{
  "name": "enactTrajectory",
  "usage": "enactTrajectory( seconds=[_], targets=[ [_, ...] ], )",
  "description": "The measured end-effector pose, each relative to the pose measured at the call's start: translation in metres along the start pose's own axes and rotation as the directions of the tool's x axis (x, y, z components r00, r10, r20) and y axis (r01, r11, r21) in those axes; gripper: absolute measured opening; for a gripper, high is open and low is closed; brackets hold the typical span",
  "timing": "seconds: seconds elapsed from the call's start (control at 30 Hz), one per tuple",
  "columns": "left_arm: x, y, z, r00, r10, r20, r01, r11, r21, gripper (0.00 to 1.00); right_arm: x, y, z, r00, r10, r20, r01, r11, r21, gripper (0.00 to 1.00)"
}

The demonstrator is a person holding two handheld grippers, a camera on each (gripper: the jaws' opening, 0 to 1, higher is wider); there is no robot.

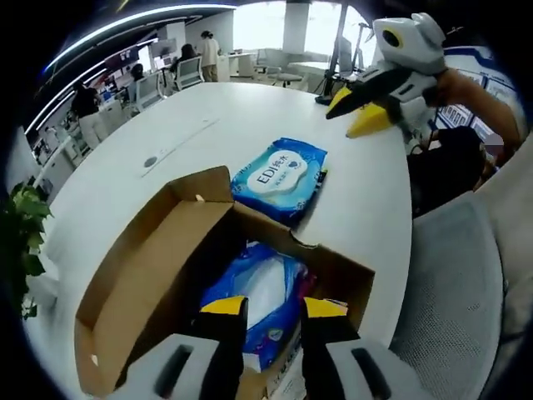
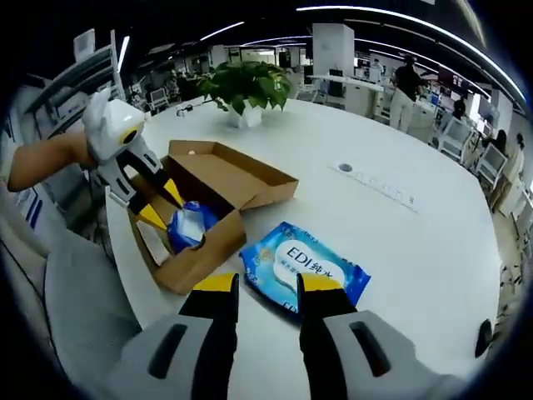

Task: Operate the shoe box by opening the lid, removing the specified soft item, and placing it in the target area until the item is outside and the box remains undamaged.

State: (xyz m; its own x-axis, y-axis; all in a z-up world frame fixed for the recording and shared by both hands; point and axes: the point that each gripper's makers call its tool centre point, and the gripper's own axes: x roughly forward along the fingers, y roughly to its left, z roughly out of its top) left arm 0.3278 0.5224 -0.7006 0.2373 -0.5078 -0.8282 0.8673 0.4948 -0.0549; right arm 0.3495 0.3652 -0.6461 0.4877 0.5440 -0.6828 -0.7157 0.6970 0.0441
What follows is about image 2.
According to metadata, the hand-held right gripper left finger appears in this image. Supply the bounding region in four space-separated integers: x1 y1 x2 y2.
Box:
97 271 242 400

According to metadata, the curved ceiling light strip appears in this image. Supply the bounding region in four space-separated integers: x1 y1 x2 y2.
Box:
296 5 524 99

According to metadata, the white mesh office chair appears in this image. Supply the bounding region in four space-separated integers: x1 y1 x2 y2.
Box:
436 116 474 162
474 143 510 189

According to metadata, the wall display screen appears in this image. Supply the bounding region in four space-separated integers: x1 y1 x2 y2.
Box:
436 66 472 91

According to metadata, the small blue soft pack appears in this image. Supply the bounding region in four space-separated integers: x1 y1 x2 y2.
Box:
167 200 221 254

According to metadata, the grey mesh office chair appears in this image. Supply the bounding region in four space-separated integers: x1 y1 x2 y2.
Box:
43 237 145 376

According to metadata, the small white box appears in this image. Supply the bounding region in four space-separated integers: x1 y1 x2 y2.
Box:
136 219 174 267

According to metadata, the brown cardboard shoe box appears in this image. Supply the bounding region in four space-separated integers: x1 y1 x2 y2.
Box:
128 140 300 296

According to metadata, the green potted plant white pot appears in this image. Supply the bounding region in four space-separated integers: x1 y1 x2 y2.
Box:
195 61 293 129

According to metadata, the grey metal shelf rack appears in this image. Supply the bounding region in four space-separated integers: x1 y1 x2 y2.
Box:
24 28 131 126

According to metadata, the blue white-label soft wipes pack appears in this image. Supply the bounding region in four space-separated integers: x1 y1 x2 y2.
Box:
240 222 371 322

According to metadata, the white appliance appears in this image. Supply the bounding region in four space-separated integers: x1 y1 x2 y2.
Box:
73 28 97 63

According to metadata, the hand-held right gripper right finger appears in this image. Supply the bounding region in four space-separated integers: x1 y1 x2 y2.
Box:
295 273 467 400

